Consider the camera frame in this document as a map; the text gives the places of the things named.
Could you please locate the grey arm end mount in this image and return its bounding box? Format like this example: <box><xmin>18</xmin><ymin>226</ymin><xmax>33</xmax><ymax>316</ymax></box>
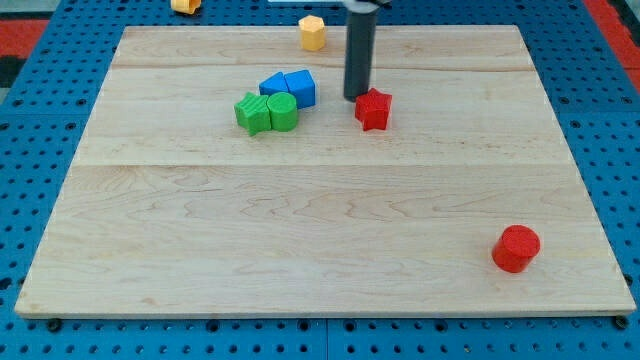
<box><xmin>342</xmin><ymin>0</ymin><xmax>391</xmax><ymax>13</ymax></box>

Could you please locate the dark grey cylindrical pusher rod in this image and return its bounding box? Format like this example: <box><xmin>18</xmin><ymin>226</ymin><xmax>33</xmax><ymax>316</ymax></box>
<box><xmin>343</xmin><ymin>8</ymin><xmax>378</xmax><ymax>101</ymax></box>

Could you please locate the red star block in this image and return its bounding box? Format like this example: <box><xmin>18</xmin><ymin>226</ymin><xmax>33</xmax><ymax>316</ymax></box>
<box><xmin>355</xmin><ymin>88</ymin><xmax>393</xmax><ymax>131</ymax></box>

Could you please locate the green star block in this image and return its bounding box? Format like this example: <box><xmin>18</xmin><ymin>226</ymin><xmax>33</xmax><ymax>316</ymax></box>
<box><xmin>234</xmin><ymin>92</ymin><xmax>272</xmax><ymax>136</ymax></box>

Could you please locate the yellow hexagon block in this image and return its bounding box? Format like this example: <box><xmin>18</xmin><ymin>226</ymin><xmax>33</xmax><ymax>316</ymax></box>
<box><xmin>298</xmin><ymin>15</ymin><xmax>326</xmax><ymax>51</ymax></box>

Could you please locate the blue cube block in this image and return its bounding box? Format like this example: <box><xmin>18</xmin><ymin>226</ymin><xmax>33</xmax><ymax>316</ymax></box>
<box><xmin>284</xmin><ymin>69</ymin><xmax>316</xmax><ymax>109</ymax></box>

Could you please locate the blue triangular block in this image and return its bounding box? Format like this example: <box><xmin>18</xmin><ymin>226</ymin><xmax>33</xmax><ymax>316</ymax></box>
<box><xmin>258</xmin><ymin>72</ymin><xmax>289</xmax><ymax>96</ymax></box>

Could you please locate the green cylinder block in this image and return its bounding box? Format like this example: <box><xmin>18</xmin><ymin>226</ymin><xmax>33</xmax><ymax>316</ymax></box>
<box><xmin>267</xmin><ymin>92</ymin><xmax>298</xmax><ymax>132</ymax></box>

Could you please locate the yellow block at top edge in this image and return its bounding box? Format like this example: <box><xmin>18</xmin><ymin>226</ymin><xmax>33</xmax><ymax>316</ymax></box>
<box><xmin>170</xmin><ymin>0</ymin><xmax>202</xmax><ymax>15</ymax></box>

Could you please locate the light wooden board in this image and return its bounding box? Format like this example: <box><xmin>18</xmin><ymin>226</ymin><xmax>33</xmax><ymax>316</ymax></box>
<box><xmin>15</xmin><ymin>25</ymin><xmax>636</xmax><ymax>320</ymax></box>

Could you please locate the red cylinder block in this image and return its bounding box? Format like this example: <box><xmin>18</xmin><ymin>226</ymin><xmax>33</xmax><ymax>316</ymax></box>
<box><xmin>491</xmin><ymin>224</ymin><xmax>541</xmax><ymax>273</ymax></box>

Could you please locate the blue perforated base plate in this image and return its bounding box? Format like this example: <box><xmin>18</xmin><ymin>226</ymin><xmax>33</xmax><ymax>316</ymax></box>
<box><xmin>1</xmin><ymin>0</ymin><xmax>639</xmax><ymax>359</ymax></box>

